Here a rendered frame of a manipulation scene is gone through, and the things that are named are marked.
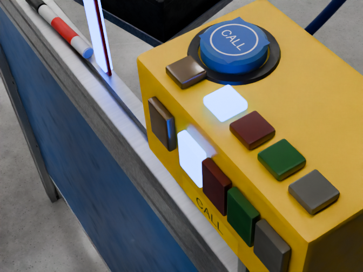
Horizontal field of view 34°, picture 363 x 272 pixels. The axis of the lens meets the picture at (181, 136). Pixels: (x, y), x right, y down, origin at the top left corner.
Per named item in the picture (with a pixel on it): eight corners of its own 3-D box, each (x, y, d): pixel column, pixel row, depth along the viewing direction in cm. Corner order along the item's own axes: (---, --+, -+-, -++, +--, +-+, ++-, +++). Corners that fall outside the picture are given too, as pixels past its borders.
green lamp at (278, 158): (306, 166, 30) (308, 158, 29) (278, 183, 29) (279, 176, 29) (283, 143, 31) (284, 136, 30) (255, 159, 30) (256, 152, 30)
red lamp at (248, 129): (276, 136, 31) (276, 129, 31) (248, 152, 31) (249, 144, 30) (255, 116, 32) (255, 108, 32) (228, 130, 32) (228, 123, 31)
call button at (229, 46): (280, 63, 36) (282, 41, 34) (226, 92, 34) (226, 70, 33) (240, 29, 38) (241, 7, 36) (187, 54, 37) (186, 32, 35)
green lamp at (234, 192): (258, 243, 32) (261, 213, 30) (249, 249, 32) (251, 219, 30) (234, 215, 33) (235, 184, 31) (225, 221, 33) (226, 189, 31)
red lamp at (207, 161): (232, 212, 34) (233, 182, 31) (223, 218, 33) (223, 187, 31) (209, 187, 35) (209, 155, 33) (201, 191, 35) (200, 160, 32)
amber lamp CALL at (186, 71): (207, 78, 34) (207, 70, 34) (181, 91, 34) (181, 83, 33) (190, 61, 35) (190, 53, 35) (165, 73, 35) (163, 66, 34)
